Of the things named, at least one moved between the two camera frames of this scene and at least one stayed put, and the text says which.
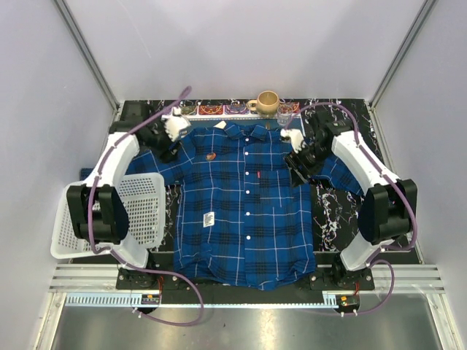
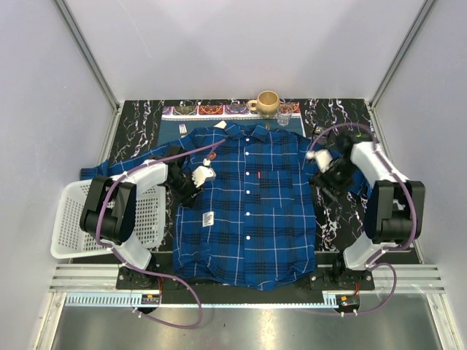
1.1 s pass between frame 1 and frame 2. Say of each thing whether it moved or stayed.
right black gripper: moved
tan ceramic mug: stayed
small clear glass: stayed
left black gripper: moved
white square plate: stayed
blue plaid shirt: stayed
